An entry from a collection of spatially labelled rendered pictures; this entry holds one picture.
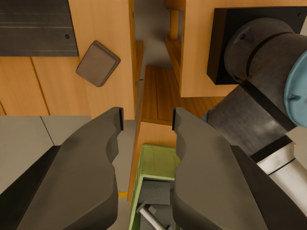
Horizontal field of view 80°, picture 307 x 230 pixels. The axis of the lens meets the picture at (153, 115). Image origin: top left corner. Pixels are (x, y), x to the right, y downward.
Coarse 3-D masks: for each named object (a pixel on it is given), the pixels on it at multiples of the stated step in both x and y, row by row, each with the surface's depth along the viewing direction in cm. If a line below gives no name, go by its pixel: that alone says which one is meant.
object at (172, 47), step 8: (168, 0) 100; (176, 0) 68; (176, 8) 68; (176, 16) 103; (176, 24) 105; (176, 32) 107; (168, 40) 112; (176, 40) 109; (168, 48) 109; (176, 48) 91; (176, 56) 78; (176, 64) 73; (176, 72) 73
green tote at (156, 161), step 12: (144, 144) 78; (144, 156) 72; (156, 156) 73; (168, 156) 74; (144, 168) 66; (156, 168) 67; (168, 168) 68; (132, 204) 84; (132, 216) 76; (132, 228) 86
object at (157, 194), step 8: (144, 184) 80; (152, 184) 80; (160, 184) 80; (168, 184) 81; (144, 192) 78; (152, 192) 79; (160, 192) 79; (168, 192) 79; (144, 200) 77; (152, 200) 77; (160, 200) 77; (168, 200) 78; (160, 208) 81; (168, 208) 81; (160, 216) 79; (168, 216) 80; (144, 224) 77; (168, 224) 78
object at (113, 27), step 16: (80, 0) 42; (96, 0) 42; (112, 0) 42; (128, 0) 43; (80, 16) 44; (96, 16) 44; (112, 16) 44; (128, 16) 44; (80, 32) 46; (96, 32) 46; (112, 32) 46; (128, 32) 46; (80, 48) 48; (112, 48) 48; (128, 48) 48; (128, 64) 50; (112, 80) 52; (128, 80) 52; (96, 96) 55; (112, 96) 55; (128, 96) 55; (96, 112) 57; (128, 112) 58
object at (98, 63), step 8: (96, 40) 46; (96, 48) 45; (104, 48) 46; (88, 56) 46; (96, 56) 46; (104, 56) 46; (112, 56) 47; (80, 64) 47; (88, 64) 47; (96, 64) 47; (104, 64) 47; (112, 64) 47; (80, 72) 48; (88, 72) 48; (96, 72) 48; (104, 72) 48; (112, 72) 50; (88, 80) 49; (96, 80) 49; (104, 80) 51
